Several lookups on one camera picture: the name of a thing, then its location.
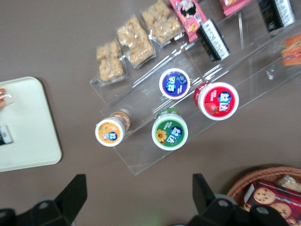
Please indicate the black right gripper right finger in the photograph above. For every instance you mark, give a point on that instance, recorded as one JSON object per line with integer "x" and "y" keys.
{"x": 204, "y": 195}

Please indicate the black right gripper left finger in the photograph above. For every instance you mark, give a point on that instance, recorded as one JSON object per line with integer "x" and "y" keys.
{"x": 70, "y": 195}

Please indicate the green lid gum jar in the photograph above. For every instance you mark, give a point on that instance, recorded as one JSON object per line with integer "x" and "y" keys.
{"x": 169, "y": 133}

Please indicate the orange lid gum jar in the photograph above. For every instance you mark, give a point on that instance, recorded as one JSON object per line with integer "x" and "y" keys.
{"x": 109, "y": 133}

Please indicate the cream plastic tray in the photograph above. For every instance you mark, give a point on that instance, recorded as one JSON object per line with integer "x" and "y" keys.
{"x": 30, "y": 117}

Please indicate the red lid gum jar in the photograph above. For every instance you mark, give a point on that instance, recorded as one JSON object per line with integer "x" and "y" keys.
{"x": 218, "y": 101}

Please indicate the purple lid gum jar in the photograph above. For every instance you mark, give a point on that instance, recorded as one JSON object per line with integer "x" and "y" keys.
{"x": 174, "y": 83}

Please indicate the large brown wicker basket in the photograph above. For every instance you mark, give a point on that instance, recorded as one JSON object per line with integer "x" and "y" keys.
{"x": 244, "y": 182}

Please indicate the red cookie box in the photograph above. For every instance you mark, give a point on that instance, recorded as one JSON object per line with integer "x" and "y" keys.
{"x": 268, "y": 196}

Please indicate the clear acrylic display stand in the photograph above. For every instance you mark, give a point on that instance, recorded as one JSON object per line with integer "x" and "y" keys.
{"x": 141, "y": 155}

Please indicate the wrapped bread pack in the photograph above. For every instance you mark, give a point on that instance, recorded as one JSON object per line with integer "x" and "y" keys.
{"x": 290, "y": 183}

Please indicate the black and white snack packet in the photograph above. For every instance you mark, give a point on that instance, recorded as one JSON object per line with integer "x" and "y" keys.
{"x": 275, "y": 14}
{"x": 214, "y": 40}
{"x": 5, "y": 135}

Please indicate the wrapped sandwich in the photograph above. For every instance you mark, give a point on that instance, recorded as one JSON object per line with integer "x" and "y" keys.
{"x": 4, "y": 97}

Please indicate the small wrapped rice crispy bar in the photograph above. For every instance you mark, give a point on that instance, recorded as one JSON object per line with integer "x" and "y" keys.
{"x": 109, "y": 62}

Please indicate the orange snack packet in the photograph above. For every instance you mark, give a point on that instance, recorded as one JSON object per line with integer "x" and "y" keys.
{"x": 292, "y": 50}

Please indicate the pink snack packet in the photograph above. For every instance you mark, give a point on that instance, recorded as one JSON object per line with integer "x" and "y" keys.
{"x": 188, "y": 16}
{"x": 231, "y": 5}

